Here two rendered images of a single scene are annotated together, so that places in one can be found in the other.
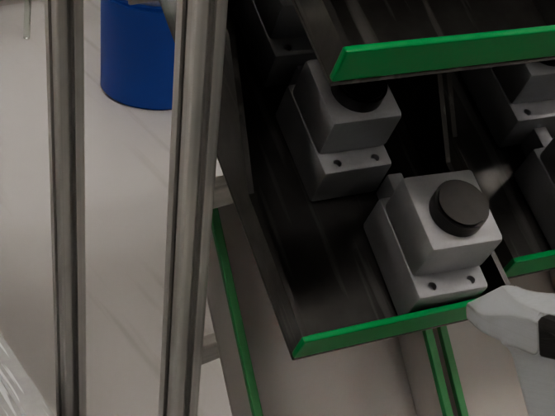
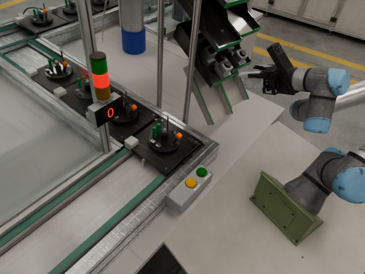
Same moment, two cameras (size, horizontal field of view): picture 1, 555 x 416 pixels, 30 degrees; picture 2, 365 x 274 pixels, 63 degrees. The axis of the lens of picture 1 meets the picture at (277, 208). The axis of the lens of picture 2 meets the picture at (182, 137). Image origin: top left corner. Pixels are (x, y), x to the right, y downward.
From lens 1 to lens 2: 73 cm
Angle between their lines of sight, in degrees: 18
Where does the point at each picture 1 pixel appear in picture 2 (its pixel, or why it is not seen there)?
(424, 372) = (220, 88)
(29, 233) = (128, 83)
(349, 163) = (211, 61)
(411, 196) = (221, 63)
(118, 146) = (134, 63)
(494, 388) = (227, 90)
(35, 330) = not seen: hidden behind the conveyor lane
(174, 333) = (188, 89)
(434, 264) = (225, 72)
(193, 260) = (190, 78)
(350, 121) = (212, 55)
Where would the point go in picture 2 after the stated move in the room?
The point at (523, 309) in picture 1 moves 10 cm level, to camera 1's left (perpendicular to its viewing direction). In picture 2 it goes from (245, 73) to (219, 75)
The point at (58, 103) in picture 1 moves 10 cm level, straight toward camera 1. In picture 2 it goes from (159, 58) to (170, 70)
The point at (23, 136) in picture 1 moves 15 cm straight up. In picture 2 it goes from (115, 64) to (113, 43)
